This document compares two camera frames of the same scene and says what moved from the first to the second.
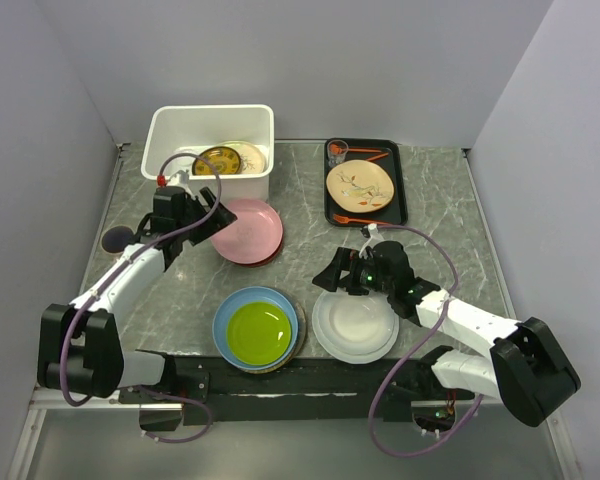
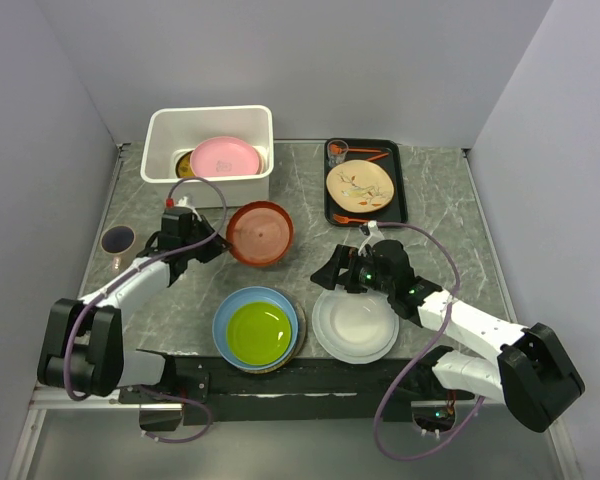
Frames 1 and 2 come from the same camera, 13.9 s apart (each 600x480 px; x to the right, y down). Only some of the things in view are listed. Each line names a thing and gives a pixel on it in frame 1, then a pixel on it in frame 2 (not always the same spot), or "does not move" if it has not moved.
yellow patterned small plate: (225, 161) -> (183, 166)
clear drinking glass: (336, 150) does not move
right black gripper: (344, 258) does not move
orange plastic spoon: (336, 149) does not move
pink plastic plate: (254, 238) -> (224, 156)
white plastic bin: (187, 129) does not move
